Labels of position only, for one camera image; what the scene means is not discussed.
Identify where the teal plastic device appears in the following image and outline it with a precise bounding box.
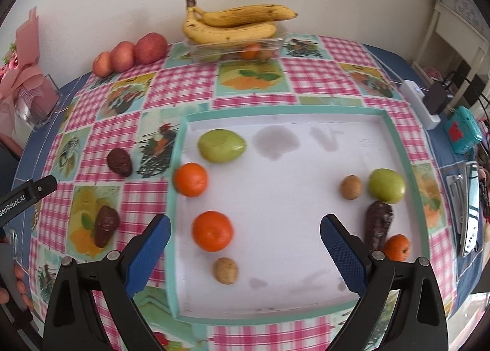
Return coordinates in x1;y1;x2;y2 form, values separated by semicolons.
444;106;484;154

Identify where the large red apple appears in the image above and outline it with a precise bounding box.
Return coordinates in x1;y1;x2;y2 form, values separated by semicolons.
134;32;168;65

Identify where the medium red apple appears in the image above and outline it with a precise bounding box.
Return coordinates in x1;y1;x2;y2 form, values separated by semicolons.
111;41;135;72

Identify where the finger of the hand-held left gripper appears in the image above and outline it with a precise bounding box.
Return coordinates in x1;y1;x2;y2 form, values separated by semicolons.
28;175;58;200

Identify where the clear acrylic holder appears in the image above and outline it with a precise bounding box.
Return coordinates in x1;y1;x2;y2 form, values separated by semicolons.
17;74;62;128

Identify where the dark brown pointed fruit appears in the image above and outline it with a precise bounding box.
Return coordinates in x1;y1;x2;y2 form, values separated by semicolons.
94;205;120;249

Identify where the white wooden shelf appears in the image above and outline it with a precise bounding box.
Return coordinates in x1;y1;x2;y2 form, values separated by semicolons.
411;2;490;83

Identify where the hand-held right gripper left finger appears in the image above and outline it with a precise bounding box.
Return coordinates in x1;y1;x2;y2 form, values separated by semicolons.
43;214;172;351

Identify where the white power strip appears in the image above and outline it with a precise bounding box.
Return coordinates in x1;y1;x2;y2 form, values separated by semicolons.
398;81;441;130

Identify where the person's left hand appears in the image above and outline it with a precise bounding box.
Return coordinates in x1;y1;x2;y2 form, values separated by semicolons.
0;264;34;309

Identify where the yellow banana bunch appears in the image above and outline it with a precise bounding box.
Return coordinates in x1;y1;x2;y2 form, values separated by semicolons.
182;0;298;45

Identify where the clear plastic container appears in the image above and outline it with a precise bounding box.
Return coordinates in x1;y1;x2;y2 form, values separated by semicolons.
186;27;288;64

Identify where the orange tangerine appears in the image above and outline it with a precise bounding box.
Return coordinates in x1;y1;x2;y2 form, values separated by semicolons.
174;162;209;197
383;234;411;262
192;211;234;253

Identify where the black power adapter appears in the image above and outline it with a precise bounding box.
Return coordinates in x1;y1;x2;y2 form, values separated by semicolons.
423;81;452;116

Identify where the small red apple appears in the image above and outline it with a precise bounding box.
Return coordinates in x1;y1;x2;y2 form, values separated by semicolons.
92;51;113;78

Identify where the pink flower bouquet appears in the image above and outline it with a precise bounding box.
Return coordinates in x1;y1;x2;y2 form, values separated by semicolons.
0;6;58;137

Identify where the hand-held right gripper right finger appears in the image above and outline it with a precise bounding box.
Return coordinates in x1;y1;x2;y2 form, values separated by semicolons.
320;214;449;351

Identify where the dark wrinkled long fruit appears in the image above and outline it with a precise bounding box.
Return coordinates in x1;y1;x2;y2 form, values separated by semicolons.
364;200;394;253

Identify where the pink checkered fruit-print tablecloth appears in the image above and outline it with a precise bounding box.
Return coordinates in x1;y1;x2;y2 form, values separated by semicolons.
28;34;460;351

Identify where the white printed paper sheet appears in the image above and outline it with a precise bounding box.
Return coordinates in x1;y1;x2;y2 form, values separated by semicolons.
440;0;490;41

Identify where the dark brown oval fruit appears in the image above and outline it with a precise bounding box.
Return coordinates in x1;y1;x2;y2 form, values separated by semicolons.
106;148;133;177

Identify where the green round fruit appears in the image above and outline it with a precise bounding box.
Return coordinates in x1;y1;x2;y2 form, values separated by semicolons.
368;168;406;204

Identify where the small brown round fruit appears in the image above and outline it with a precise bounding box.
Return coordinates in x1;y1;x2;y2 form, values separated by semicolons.
341;175;362;200
213;257;239;285

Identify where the white tray with teal rim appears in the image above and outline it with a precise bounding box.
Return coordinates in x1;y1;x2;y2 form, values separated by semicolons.
165;108;431;324

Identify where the green oval fruit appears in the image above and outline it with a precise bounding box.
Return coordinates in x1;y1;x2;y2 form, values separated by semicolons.
197;129;246;164

